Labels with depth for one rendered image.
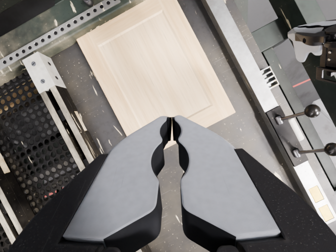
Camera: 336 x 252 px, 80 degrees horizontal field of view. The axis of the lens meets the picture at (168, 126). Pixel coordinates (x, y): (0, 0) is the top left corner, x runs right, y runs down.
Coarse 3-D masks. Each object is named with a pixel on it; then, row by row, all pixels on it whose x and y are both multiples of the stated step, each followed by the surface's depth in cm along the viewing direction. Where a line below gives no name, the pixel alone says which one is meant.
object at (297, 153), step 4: (328, 144) 56; (332, 144) 55; (296, 148) 65; (320, 148) 59; (324, 148) 56; (328, 148) 55; (332, 148) 55; (292, 152) 65; (296, 152) 64; (300, 152) 64; (304, 152) 62; (308, 152) 61; (312, 152) 61; (328, 152) 55; (332, 152) 55; (296, 156) 65
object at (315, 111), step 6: (306, 108) 56; (312, 108) 55; (318, 108) 54; (294, 114) 60; (300, 114) 59; (306, 114) 56; (312, 114) 55; (318, 114) 55; (276, 120) 65; (282, 120) 64
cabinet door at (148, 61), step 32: (160, 0) 69; (96, 32) 71; (128, 32) 70; (160, 32) 70; (192, 32) 69; (96, 64) 71; (128, 64) 71; (160, 64) 70; (192, 64) 69; (128, 96) 71; (160, 96) 70; (192, 96) 70; (224, 96) 69; (128, 128) 71
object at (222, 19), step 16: (208, 0) 67; (224, 16) 66; (224, 32) 66; (240, 48) 66; (240, 64) 66; (256, 64) 66; (256, 80) 66; (256, 96) 67; (272, 96) 66; (272, 128) 67; (288, 160) 67; (304, 176) 66; (304, 192) 68; (320, 192) 67
